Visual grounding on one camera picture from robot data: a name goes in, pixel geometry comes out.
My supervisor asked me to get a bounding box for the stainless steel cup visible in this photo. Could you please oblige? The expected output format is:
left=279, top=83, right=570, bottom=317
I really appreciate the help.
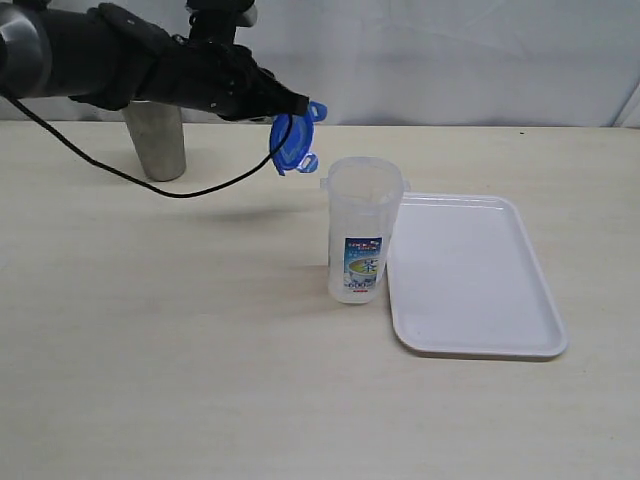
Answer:
left=122, top=101, right=186, bottom=182

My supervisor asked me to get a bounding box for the black cable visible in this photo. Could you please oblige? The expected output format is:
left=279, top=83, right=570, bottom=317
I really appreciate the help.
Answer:
left=7, top=97, right=294, bottom=200

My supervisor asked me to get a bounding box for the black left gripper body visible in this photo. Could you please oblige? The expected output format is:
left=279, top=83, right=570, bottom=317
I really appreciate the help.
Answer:
left=136, top=1, right=275, bottom=121

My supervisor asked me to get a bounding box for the clear plastic tea bottle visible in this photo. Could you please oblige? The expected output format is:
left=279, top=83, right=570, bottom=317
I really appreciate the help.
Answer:
left=321, top=157, right=409, bottom=304

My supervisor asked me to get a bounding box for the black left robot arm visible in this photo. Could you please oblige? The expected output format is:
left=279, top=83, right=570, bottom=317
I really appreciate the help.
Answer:
left=1, top=1, right=310, bottom=122

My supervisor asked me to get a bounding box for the white plastic tray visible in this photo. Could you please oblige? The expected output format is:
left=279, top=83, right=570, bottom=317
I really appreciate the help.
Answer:
left=387, top=192, right=569, bottom=361

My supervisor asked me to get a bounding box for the blue bottle lid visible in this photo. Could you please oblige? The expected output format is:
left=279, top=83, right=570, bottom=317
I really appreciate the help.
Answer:
left=269, top=101, right=328, bottom=176

